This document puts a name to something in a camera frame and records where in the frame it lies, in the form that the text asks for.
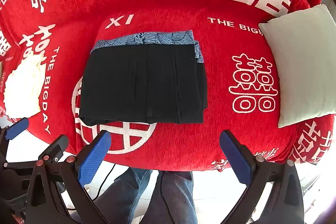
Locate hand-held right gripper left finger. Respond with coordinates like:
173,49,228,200
26,130,112,224

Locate person's left leg in jeans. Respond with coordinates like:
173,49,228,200
71,168,153,224

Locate black pants with blue waistband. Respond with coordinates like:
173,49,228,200
78,30,208,127

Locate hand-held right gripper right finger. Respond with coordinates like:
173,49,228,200
220,130,305,224

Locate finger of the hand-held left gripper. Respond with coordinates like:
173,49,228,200
39,134,69,165
0,117,30,151

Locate person's leg in jeans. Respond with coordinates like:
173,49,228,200
136,170,198,224
71,168,153,224

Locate black floor cable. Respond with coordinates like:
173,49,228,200
88,163,117,201

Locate red printed sofa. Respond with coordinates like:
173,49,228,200
0,0,335,172

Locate pale green pillow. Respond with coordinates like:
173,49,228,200
259,4,336,128

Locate cream crumpled cloth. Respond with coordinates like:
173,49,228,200
4,54,46,119

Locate person's right leg in jeans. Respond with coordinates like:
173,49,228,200
136,170,198,224

